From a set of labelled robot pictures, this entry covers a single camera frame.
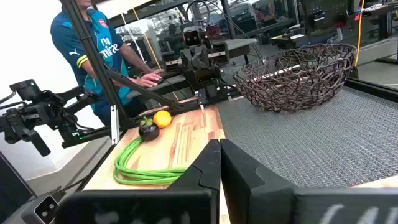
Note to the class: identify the grey woven table mat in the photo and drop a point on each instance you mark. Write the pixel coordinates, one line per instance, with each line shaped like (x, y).
(311, 140)

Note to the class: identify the black background robot arm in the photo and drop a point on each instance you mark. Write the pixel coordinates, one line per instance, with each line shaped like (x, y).
(40, 112)

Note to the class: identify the green long beans bunch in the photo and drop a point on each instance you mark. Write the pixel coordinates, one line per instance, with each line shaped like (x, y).
(140, 178)

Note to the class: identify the person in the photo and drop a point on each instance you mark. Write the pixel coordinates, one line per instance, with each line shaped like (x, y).
(105, 43)

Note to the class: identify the grey table-level camera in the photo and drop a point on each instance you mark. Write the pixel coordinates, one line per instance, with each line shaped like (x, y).
(43, 210)

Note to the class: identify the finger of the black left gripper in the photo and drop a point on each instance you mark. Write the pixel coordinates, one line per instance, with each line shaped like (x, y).
(172, 62)
(219, 54)

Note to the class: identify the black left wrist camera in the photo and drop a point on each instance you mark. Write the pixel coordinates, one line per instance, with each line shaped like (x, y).
(191, 37)

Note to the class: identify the yellow lemon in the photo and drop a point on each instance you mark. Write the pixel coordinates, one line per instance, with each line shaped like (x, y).
(162, 119)

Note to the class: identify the grey background table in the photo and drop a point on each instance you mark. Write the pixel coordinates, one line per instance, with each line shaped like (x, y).
(237, 45)

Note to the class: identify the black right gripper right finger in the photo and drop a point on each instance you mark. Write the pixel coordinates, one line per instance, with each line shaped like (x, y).
(248, 199)

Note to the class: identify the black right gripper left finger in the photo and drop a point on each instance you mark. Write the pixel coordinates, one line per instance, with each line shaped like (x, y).
(199, 205)

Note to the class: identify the dark purple mangosteen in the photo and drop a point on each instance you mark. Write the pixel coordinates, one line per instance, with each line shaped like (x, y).
(149, 132)

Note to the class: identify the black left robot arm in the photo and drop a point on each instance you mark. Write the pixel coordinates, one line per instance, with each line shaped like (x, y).
(203, 81)

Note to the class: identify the grey side desk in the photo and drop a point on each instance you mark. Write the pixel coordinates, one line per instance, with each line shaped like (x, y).
(164, 88)

